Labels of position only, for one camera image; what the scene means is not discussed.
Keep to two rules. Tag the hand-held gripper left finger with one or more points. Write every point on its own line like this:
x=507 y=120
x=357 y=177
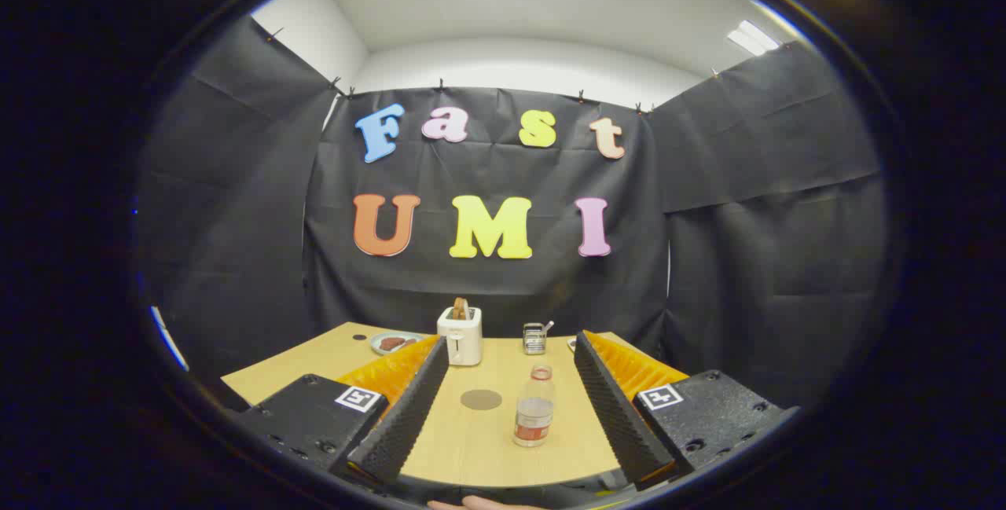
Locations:
x=409 y=416

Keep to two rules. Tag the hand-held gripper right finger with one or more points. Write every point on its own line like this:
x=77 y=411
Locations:
x=613 y=416

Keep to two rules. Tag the round brown coaster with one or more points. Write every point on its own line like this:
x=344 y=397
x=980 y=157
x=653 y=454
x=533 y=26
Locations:
x=481 y=400

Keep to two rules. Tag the clear plastic juice bottle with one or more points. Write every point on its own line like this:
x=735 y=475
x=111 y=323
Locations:
x=534 y=416

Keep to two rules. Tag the pale green plate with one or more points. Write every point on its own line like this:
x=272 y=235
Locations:
x=377 y=347

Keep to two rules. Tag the wooden table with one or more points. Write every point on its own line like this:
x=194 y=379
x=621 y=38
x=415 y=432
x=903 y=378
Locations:
x=487 y=447

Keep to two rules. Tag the white toaster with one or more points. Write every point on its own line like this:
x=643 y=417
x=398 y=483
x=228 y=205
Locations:
x=462 y=341

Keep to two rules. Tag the brown toast slice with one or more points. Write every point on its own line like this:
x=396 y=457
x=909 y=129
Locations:
x=460 y=309

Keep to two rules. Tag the small ceiling light panel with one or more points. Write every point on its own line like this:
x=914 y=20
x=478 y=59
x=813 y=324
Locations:
x=753 y=37

